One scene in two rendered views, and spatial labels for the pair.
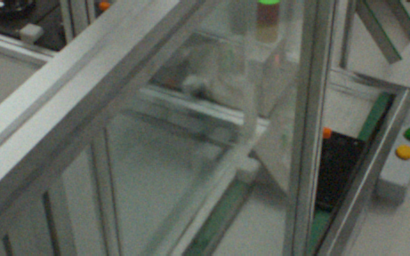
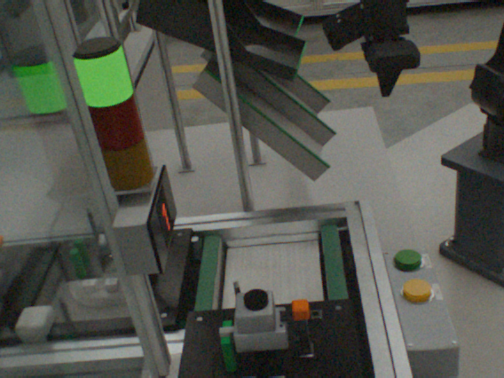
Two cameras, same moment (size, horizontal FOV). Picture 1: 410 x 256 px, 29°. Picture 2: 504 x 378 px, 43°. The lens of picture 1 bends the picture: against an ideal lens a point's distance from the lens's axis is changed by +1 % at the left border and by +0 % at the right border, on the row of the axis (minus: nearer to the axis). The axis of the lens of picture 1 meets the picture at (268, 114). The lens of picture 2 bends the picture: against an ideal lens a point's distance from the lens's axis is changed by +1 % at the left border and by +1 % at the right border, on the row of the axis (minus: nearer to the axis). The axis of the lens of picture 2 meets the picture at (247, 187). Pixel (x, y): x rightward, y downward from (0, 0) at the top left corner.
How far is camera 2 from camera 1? 0.96 m
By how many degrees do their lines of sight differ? 15
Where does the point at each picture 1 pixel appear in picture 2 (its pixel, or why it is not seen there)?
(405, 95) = (357, 213)
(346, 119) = (294, 279)
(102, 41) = not seen: outside the picture
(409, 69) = (326, 187)
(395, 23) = (294, 128)
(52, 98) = not seen: outside the picture
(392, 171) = (420, 328)
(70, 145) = not seen: outside the picture
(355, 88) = (283, 231)
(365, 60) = (266, 198)
